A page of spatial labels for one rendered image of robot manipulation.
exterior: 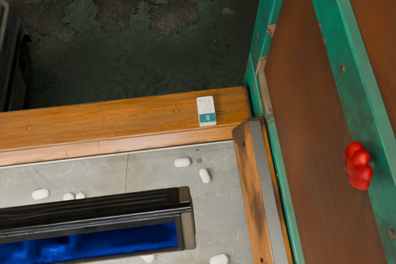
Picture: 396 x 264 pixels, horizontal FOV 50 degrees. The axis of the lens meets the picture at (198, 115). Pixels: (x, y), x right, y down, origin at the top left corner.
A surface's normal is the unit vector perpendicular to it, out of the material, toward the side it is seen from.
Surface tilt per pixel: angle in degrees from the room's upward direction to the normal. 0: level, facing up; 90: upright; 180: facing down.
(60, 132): 0
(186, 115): 0
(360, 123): 90
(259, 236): 66
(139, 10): 0
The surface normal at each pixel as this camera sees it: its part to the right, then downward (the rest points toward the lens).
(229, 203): 0.00, -0.40
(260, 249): -0.91, -0.07
